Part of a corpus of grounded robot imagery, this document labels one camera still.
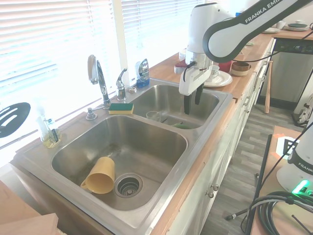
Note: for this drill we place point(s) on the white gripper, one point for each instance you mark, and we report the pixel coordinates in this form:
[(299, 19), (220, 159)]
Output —
[(193, 78)]

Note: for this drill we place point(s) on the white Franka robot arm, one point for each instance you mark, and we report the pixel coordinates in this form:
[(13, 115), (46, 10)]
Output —
[(220, 36)]

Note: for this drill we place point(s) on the chrome sink faucet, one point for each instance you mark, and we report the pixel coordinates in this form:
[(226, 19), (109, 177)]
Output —
[(99, 78)]

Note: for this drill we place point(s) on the green dish in basin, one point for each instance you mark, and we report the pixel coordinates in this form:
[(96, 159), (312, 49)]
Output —
[(180, 125)]

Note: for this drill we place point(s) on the white dinner plate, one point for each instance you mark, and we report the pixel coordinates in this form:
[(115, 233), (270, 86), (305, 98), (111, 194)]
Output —
[(221, 79)]

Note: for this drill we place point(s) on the white patterned teacup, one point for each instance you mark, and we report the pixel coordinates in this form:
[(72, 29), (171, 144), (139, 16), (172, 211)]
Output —
[(214, 72)]

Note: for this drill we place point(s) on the clear drinking glass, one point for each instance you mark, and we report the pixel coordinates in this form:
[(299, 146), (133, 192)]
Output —
[(153, 116)]

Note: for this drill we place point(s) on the red mug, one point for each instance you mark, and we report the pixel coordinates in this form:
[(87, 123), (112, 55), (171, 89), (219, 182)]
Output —
[(225, 66)]

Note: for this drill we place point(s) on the brown ceramic bowl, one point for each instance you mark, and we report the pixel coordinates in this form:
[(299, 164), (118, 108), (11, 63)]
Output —
[(240, 69)]

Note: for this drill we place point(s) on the blue dish soap bottle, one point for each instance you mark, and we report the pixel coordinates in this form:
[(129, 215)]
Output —
[(142, 73)]

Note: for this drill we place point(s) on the white kitchen cabinets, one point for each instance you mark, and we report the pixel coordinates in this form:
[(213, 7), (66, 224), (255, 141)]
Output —
[(220, 156)]

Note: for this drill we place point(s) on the stainless steel double sink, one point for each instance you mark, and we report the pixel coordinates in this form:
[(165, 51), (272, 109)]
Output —
[(156, 156)]

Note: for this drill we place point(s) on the yellow green sponge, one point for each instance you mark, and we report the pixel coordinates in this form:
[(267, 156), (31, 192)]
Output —
[(121, 109)]

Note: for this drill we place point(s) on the small green rimmed dish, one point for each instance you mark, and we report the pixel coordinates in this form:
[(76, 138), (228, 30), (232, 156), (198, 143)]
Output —
[(250, 44)]

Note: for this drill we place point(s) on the narrow white window blind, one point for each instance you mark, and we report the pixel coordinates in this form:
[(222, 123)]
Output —
[(151, 29)]

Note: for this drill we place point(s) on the round metal cabinet knob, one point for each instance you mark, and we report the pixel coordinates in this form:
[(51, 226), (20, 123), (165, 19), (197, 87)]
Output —
[(215, 187), (210, 195)]

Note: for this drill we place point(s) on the stainless steel dishwasher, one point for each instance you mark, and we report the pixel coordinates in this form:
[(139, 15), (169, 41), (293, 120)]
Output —
[(283, 73)]

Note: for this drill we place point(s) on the black stand pole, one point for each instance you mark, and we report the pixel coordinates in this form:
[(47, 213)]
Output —
[(261, 171)]

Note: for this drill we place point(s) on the chrome soap dispenser pump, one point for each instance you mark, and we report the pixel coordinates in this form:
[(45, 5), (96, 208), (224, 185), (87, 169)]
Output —
[(91, 114)]

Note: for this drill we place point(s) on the white plate with food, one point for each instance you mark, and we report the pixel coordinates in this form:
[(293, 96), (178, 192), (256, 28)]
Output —
[(271, 30)]

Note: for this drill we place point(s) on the black white fiducial marker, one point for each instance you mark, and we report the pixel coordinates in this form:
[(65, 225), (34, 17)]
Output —
[(287, 148)]

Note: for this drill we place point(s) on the metal sink drain strainer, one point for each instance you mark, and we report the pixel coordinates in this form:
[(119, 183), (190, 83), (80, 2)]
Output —
[(128, 186)]

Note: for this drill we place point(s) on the white cup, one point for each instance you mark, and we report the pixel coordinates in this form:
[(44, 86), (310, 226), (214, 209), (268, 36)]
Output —
[(280, 24)]

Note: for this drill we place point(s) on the yellow plastic mug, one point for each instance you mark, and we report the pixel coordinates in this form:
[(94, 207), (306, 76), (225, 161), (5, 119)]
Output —
[(100, 178)]

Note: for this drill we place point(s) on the stack of plates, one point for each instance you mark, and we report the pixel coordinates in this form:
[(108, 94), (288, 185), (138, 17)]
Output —
[(297, 26)]

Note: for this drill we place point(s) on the clear bottle yellow liquid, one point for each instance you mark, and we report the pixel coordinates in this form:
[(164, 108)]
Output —
[(49, 133)]

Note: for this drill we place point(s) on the wide white window blind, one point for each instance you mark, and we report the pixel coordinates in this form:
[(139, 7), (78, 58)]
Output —
[(49, 36)]

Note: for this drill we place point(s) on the black slotted oval object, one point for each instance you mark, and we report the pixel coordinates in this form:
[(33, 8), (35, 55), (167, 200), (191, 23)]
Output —
[(12, 120)]

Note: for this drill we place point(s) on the light wooden board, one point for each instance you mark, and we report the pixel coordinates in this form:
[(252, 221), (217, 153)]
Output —
[(22, 215)]

